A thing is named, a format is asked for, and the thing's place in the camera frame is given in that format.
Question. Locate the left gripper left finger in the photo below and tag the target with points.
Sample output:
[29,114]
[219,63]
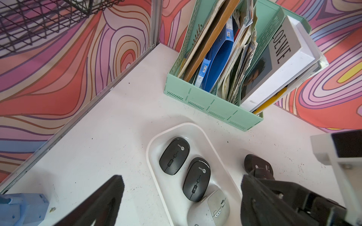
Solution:
[99,209]

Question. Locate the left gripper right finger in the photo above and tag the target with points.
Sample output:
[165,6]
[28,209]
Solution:
[279,203]

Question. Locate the black mouse bottom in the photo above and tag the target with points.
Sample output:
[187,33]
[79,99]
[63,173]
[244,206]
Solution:
[258,167]

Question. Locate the black mouse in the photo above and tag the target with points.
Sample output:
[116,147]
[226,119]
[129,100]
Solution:
[174,156]
[258,167]
[197,179]

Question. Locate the grey white mouse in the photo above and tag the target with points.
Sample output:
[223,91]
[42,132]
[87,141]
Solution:
[212,210]

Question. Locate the white storage tray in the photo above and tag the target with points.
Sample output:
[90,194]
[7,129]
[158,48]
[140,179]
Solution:
[170,187]

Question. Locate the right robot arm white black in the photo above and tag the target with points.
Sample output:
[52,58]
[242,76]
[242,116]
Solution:
[343,151]

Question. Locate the blue plastic connector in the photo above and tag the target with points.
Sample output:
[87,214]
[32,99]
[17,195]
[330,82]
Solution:
[24,209]

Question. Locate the blue folder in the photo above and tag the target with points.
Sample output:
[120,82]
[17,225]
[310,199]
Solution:
[216,59]

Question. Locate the white book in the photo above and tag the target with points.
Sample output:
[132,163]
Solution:
[290,58]

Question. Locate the green file organizer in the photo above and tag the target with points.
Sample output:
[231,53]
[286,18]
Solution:
[270,16]

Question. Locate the brown envelope folder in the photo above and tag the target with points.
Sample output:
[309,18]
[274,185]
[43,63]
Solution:
[208,36]

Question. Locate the black wire basket left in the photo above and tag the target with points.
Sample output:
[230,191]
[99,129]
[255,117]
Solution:
[25,23]

